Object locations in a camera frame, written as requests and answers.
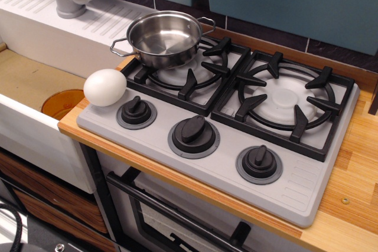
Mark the black right burner grate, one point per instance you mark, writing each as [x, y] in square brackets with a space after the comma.
[300, 108]

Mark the black left burner grate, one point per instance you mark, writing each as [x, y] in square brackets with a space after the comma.
[195, 86]

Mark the lower wooden drawer front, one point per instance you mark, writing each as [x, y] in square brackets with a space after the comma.
[70, 228]

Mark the black burner grate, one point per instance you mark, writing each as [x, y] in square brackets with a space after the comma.
[300, 108]
[195, 86]

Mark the right teal wall cabinet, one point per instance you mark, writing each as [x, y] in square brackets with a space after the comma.
[349, 24]

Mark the black stove knob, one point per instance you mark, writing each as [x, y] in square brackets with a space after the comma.
[259, 165]
[194, 138]
[136, 114]

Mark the black oven door handle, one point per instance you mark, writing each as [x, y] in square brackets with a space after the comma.
[232, 244]

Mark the wooden drawer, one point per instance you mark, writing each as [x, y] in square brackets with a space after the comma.
[70, 228]
[51, 190]

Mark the white egg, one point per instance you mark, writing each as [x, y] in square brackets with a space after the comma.
[104, 87]

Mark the oven door with window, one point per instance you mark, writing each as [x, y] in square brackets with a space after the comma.
[163, 234]

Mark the black middle stove knob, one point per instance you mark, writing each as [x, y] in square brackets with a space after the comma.
[194, 138]

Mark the black left stove knob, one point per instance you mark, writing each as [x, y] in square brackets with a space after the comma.
[136, 114]

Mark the brass screw in countertop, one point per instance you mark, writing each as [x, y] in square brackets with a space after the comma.
[345, 200]

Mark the white sink unit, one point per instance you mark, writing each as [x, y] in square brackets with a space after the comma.
[43, 54]

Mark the black right stove knob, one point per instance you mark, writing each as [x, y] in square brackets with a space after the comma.
[259, 165]

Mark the upper wooden drawer front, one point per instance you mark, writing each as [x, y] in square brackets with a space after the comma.
[51, 190]

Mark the grey toy stove top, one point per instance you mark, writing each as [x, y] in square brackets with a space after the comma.
[295, 196]

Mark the stainless steel pot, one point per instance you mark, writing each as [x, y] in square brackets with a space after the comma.
[163, 39]

